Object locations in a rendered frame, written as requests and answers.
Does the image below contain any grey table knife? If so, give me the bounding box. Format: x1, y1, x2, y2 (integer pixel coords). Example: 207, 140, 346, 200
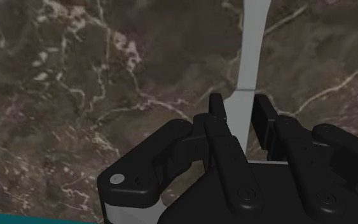
223, 0, 272, 153

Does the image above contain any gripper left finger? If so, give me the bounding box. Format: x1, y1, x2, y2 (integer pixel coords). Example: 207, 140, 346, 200
97, 93, 264, 216

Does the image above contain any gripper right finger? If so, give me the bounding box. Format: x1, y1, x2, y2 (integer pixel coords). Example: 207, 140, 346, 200
251, 94, 358, 220

